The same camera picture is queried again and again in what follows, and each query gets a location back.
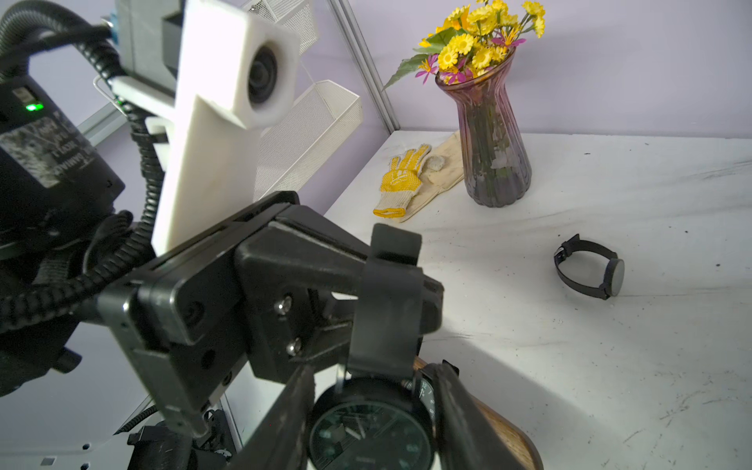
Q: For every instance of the wooden watch stand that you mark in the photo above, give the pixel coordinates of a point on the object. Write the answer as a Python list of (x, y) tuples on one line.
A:
[(516, 440)]

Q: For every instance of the white mesh lower shelf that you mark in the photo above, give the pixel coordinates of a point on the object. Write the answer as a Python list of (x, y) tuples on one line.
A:
[(320, 122)]

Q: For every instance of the yellow artificial flowers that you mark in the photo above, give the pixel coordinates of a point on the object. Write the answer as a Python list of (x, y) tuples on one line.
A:
[(472, 41)]

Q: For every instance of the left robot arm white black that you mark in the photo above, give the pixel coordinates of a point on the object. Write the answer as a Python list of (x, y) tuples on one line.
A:
[(62, 241)]

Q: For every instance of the purple glass vase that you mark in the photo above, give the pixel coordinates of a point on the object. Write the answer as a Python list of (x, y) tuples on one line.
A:
[(497, 170)]

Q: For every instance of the black watch pair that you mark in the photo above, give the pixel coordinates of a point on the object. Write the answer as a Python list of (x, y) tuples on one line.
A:
[(589, 268)]

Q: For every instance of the aluminium frame rail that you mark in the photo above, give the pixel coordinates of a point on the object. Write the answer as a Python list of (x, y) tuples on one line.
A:
[(348, 23)]

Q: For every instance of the yellow white work glove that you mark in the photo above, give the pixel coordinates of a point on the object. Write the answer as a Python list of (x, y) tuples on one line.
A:
[(401, 183)]

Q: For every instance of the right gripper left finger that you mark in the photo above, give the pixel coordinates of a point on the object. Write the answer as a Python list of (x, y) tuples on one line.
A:
[(280, 442)]

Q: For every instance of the black analog dark-dial watch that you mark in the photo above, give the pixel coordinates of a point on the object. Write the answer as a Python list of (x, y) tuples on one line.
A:
[(373, 417)]

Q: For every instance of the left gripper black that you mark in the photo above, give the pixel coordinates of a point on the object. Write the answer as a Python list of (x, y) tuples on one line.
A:
[(180, 322)]

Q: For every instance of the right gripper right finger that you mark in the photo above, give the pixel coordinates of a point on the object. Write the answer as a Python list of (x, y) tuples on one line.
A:
[(466, 439)]

